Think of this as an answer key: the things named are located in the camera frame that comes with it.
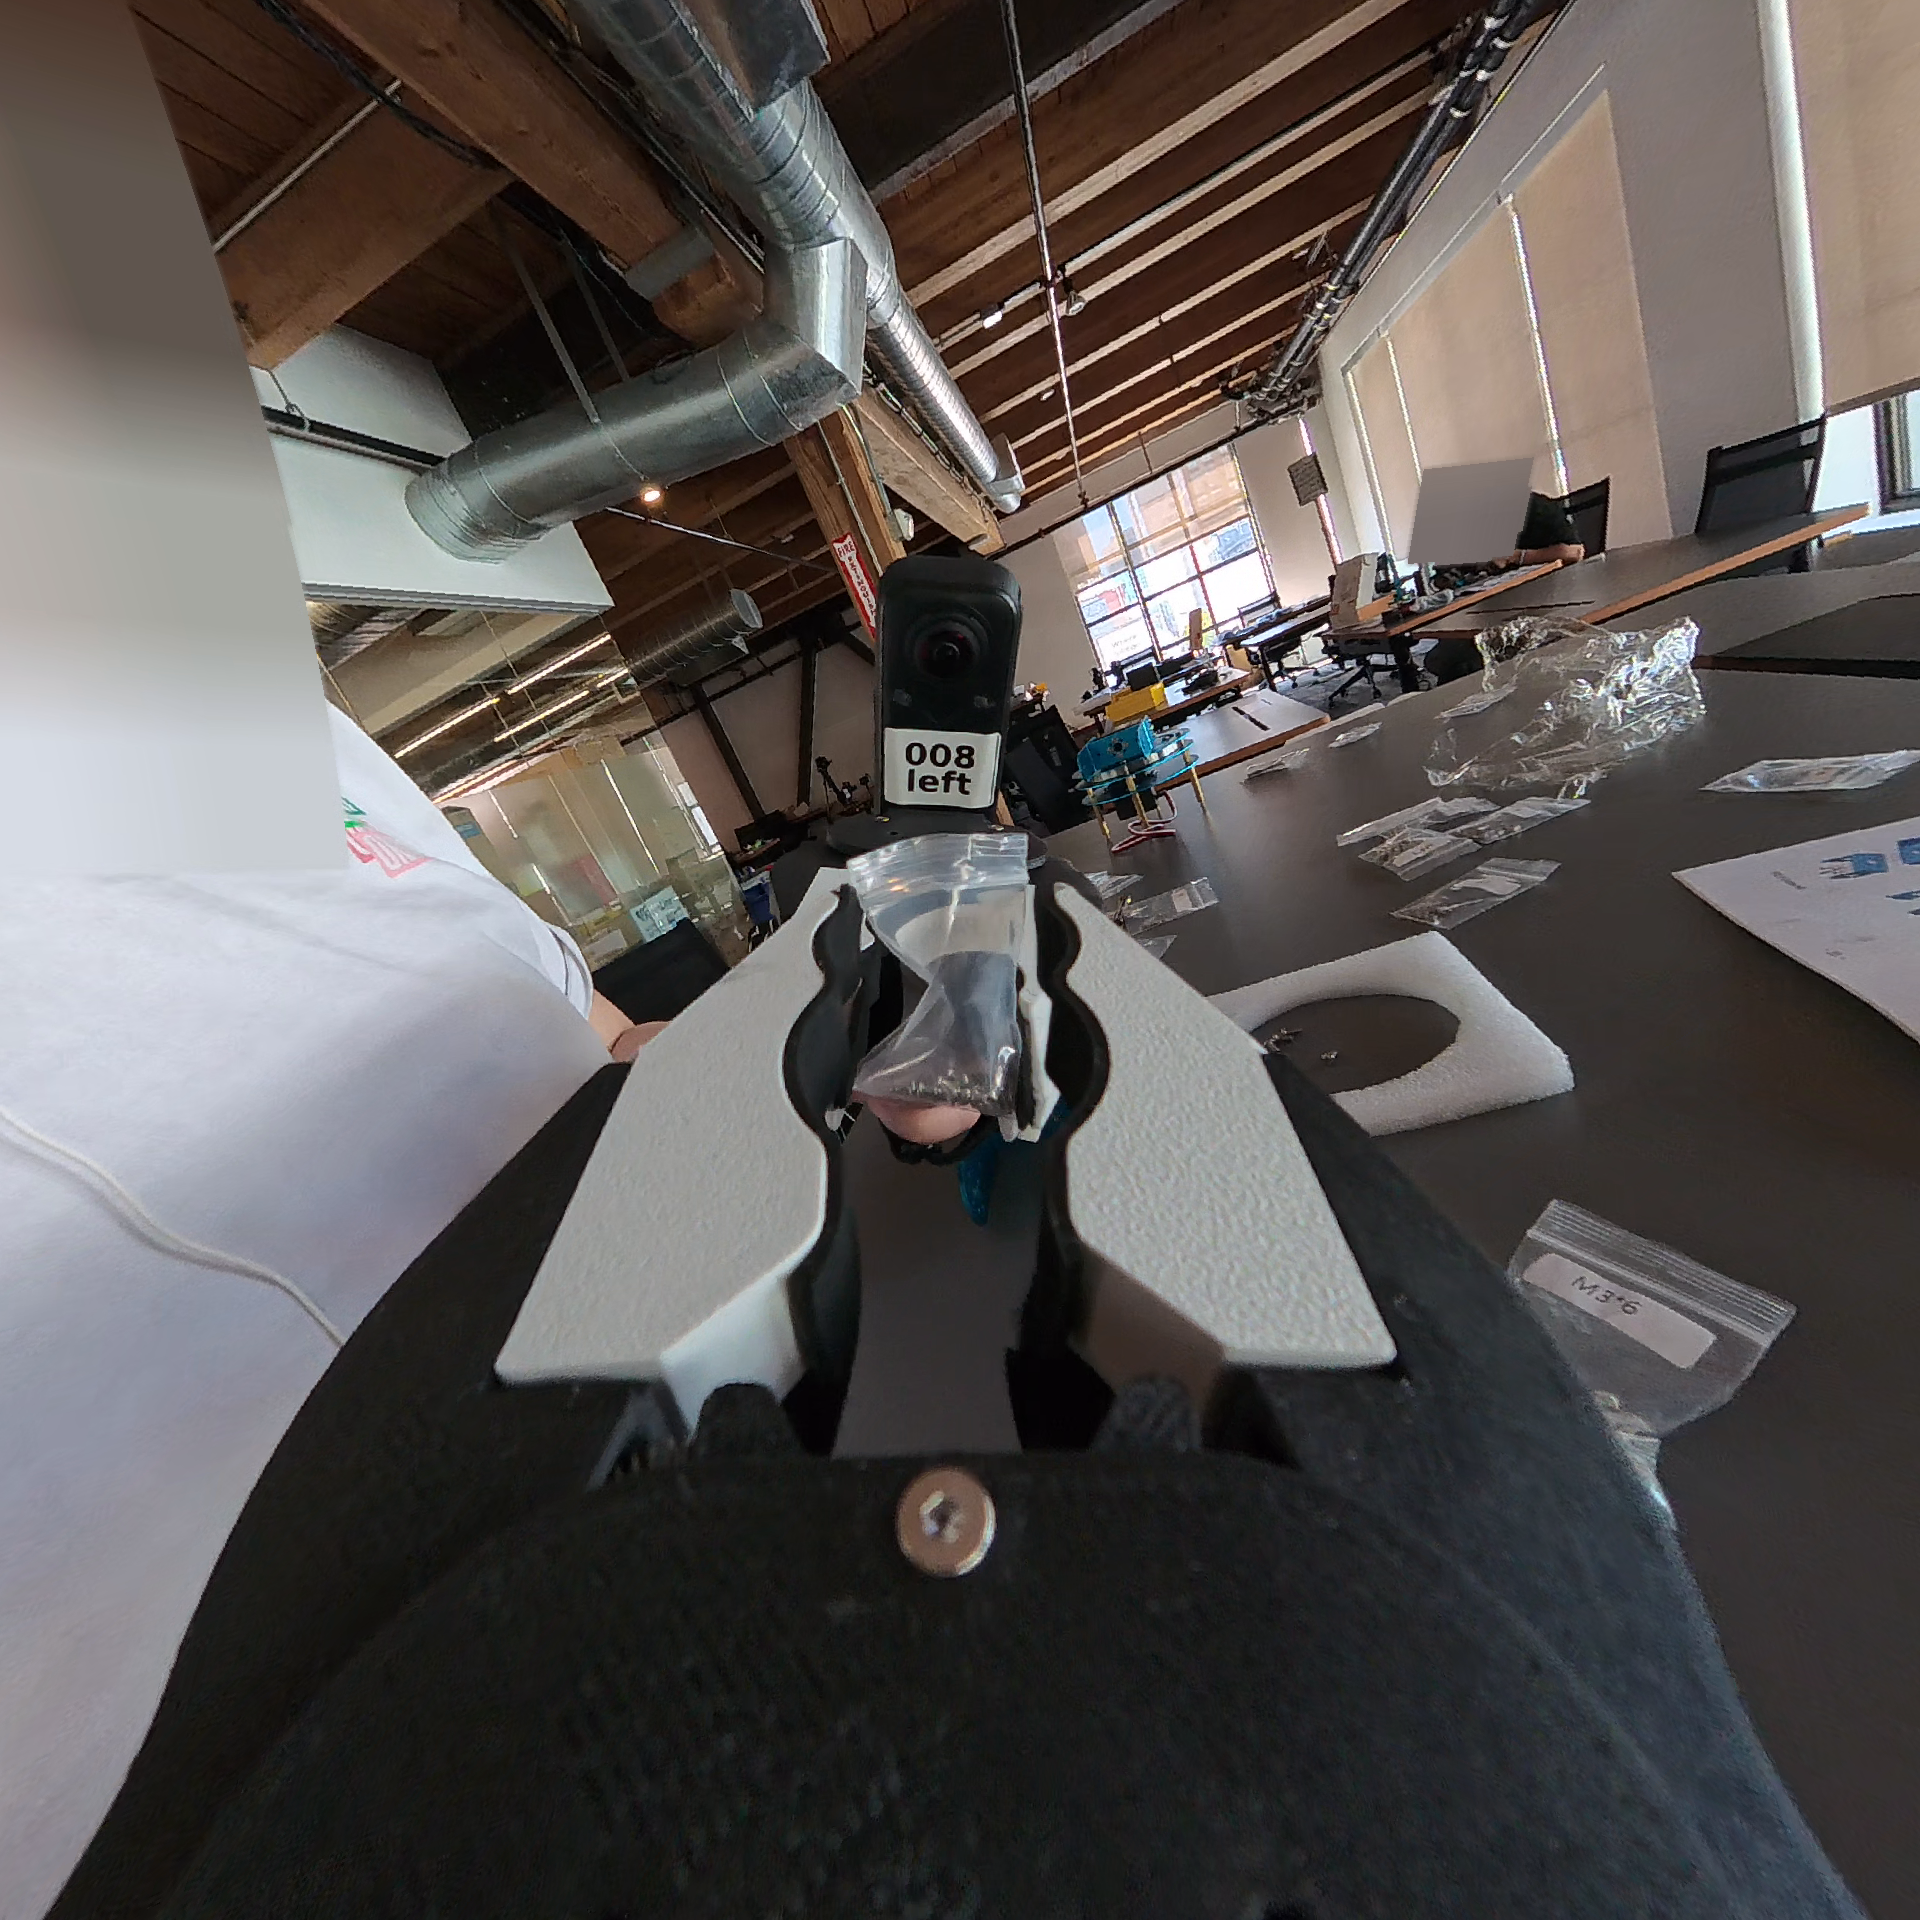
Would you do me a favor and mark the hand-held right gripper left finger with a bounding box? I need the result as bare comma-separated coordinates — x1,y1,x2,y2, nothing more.
496,881,872,1443

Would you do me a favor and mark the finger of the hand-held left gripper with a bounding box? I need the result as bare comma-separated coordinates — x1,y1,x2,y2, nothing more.
1008,975,1056,1144

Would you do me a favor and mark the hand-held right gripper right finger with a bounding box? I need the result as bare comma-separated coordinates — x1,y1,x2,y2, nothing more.
1030,881,1397,1449

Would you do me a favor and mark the blue bracket with black servo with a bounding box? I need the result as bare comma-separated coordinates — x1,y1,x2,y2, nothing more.
959,1101,1074,1224

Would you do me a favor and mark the clear bag of tiny screws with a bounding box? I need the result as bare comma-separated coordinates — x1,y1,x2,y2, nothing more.
842,832,1043,1119

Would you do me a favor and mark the clear bag of large screws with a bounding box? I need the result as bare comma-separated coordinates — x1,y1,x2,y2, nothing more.
1504,1200,1798,1494

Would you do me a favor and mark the blue toy robot arm base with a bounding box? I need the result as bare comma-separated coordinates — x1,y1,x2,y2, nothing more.
1074,718,1206,849

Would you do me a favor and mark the dark desk with wood edge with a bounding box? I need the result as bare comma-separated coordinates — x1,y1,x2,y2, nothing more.
1410,503,1877,633
1709,558,1920,676
1190,680,1337,769

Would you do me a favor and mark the dark grey desk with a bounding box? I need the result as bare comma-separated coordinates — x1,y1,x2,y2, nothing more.
1034,668,1920,1920

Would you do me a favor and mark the large paned window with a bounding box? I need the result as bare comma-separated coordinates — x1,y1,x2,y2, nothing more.
1072,486,1264,680

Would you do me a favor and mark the clear zip bag of screws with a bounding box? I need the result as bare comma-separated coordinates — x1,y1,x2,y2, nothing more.
1357,823,1488,879

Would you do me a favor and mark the person's white shirt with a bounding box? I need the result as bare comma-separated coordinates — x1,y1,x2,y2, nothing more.
0,704,624,1912

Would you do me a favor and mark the large crumpled clear plastic bag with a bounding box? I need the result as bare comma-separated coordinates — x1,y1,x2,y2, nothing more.
1423,615,1705,798

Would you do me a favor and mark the black mesh office chair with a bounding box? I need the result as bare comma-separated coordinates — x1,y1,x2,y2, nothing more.
1515,477,1610,558
1695,415,1829,539

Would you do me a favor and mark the illustrated instruction booklet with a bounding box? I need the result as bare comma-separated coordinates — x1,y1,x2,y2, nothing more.
1671,813,1920,1045

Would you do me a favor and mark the beige roller blind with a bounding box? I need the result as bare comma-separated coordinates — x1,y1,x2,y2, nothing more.
1505,89,1680,504
1784,0,1920,423

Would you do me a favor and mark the white foam frame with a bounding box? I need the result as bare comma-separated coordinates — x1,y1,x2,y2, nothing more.
1206,929,1577,1136

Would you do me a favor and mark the large silver ventilation duct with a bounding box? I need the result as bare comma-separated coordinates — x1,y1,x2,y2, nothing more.
405,240,872,565

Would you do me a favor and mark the silver flexible duct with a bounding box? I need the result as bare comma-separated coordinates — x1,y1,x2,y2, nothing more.
562,0,1027,515

